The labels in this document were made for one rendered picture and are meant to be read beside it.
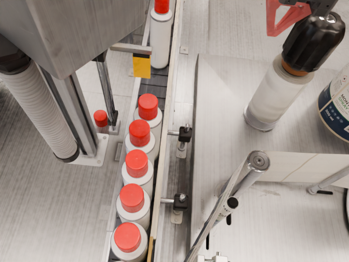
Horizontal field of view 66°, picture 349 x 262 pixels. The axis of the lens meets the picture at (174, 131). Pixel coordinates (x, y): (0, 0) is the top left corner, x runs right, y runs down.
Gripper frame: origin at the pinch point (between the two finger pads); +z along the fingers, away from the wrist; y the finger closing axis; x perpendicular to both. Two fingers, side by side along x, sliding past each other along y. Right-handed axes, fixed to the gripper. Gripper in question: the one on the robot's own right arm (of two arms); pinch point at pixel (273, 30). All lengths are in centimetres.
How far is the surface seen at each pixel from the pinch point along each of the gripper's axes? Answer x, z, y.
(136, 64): 20.4, 8.7, -1.6
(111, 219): 22.2, 21.9, -24.8
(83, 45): 21.0, -12.3, -19.0
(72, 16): 21.1, -14.8, -19.2
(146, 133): 17.4, 9.8, -14.0
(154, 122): 16.5, 13.9, -9.5
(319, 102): -26.1, 29.5, 10.8
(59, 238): 34, 35, -27
